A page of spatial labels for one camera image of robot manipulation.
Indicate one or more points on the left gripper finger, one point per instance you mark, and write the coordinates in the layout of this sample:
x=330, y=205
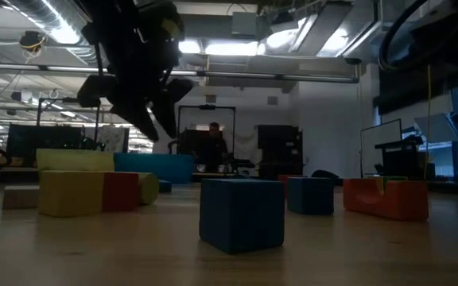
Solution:
x=98, y=91
x=169, y=111

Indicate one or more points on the blue cylinder block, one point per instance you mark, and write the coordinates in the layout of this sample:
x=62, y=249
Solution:
x=165, y=186

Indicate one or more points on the yellow-green cylinder block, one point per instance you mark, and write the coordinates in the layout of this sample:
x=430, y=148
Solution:
x=149, y=188

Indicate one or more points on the yellow cube block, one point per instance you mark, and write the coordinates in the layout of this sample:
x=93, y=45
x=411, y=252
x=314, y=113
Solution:
x=70, y=194

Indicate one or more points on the blue cube block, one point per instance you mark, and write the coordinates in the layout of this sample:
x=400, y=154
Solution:
x=241, y=214
x=310, y=196

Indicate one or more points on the pink long block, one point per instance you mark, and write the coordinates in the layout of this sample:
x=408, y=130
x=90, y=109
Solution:
x=20, y=197

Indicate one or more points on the red arch block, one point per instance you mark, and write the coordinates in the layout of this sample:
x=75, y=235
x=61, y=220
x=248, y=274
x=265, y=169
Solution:
x=396, y=206

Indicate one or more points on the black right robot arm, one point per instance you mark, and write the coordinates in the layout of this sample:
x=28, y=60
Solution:
x=451, y=43

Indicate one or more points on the white poster board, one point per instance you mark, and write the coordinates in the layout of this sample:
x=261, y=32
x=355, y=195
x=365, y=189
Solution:
x=113, y=139

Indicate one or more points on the blue plastic bin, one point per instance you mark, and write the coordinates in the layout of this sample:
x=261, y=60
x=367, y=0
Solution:
x=165, y=167

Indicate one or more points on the person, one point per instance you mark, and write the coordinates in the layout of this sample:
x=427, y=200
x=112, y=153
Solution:
x=214, y=147

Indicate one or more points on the yellow plastic bin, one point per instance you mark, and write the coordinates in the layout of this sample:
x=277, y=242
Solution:
x=74, y=159

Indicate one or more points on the black panel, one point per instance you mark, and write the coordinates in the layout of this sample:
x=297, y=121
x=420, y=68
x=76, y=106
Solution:
x=42, y=143

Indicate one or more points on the black yellow ceiling reel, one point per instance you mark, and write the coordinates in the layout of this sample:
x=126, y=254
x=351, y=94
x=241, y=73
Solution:
x=32, y=39

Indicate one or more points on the bright ceiling light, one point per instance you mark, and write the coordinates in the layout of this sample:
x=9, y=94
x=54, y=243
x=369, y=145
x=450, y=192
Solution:
x=229, y=48

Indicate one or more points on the long ceiling pipe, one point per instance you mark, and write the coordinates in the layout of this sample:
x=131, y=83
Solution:
x=253, y=74

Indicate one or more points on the grey ceiling box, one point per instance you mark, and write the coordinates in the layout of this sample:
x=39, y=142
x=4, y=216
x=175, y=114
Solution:
x=244, y=23

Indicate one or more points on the black cabinet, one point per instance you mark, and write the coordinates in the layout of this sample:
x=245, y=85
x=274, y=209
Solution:
x=278, y=147

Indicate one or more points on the black floor bag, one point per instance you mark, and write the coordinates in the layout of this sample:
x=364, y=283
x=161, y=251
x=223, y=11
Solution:
x=324, y=174

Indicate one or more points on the equipment desk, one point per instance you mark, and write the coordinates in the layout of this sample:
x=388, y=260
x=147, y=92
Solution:
x=404, y=159

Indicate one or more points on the grey tilted panel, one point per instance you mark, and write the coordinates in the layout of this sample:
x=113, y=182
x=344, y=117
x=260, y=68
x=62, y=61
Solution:
x=437, y=128

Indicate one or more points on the black tubular stand frame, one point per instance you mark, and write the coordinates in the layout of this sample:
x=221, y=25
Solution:
x=70, y=100

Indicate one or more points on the black gantry frame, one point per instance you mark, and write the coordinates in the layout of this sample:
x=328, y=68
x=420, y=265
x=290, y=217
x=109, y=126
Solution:
x=207, y=107

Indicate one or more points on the silver round ceiling duct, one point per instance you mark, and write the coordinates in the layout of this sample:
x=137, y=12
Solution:
x=54, y=20

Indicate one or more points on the silver rectangular ceiling duct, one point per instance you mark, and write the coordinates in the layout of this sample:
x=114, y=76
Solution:
x=320, y=32

